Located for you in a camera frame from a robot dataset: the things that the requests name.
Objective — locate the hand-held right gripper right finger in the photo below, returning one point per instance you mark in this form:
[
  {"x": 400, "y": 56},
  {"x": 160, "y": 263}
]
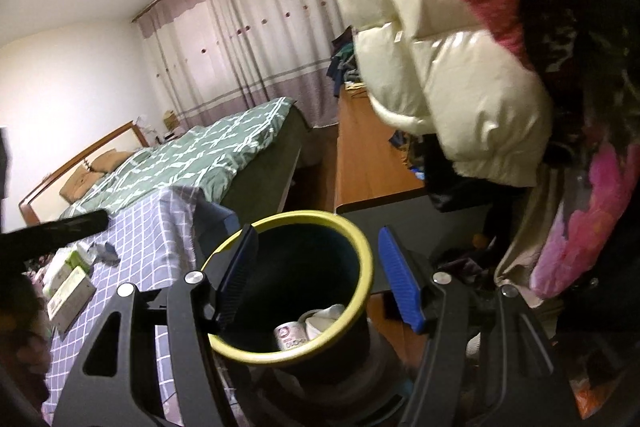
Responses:
[{"x": 400, "y": 282}]

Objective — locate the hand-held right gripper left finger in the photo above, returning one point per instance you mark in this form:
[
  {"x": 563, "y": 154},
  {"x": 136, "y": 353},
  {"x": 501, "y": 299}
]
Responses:
[{"x": 237, "y": 279}]

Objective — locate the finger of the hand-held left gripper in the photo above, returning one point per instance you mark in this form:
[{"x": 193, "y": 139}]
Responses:
[{"x": 60, "y": 229}]

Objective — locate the green white tissue pack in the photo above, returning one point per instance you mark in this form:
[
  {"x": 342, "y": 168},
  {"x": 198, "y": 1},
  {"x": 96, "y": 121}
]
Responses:
[{"x": 64, "y": 268}]

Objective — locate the dark bin with yellow rim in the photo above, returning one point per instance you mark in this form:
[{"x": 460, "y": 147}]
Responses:
[{"x": 300, "y": 267}]

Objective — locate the white green carton box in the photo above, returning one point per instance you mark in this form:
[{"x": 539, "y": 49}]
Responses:
[{"x": 72, "y": 302}]

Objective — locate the white cup with red label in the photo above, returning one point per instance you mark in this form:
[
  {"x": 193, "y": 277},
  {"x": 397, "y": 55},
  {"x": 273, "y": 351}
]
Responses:
[{"x": 290, "y": 338}]

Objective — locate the white paper cup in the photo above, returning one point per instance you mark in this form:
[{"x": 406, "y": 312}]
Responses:
[{"x": 322, "y": 319}]

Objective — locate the wooden bed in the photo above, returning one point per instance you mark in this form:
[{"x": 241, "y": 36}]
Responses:
[{"x": 50, "y": 187}]

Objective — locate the large brown pillow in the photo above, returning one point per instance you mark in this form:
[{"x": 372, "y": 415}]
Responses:
[{"x": 80, "y": 184}]

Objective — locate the small brown pillow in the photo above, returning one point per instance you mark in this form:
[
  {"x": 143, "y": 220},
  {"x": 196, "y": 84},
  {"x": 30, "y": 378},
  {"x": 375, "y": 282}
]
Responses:
[{"x": 107, "y": 161}]

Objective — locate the wooden desk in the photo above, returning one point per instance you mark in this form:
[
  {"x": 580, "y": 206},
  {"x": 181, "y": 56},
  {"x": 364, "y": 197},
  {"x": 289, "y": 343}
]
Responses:
[{"x": 370, "y": 157}]

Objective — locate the green checked quilt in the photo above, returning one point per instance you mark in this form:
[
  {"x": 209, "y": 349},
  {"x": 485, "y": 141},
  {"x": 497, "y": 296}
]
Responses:
[{"x": 200, "y": 152}]

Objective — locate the small cardboard box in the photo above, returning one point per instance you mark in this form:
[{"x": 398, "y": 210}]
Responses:
[{"x": 170, "y": 119}]

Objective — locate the pink floral cloth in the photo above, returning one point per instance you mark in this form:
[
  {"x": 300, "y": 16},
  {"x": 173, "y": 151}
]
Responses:
[{"x": 585, "y": 227}]

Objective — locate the cream puffer jacket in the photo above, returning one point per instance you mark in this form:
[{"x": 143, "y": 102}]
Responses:
[{"x": 450, "y": 82}]

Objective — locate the dark clothes pile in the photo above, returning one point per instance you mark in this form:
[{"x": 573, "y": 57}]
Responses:
[{"x": 345, "y": 62}]

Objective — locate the pink white curtain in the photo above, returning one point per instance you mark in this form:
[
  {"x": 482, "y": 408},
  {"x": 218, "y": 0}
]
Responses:
[{"x": 240, "y": 32}]

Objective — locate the dark patterned garment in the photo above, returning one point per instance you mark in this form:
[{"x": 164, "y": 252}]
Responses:
[{"x": 575, "y": 32}]

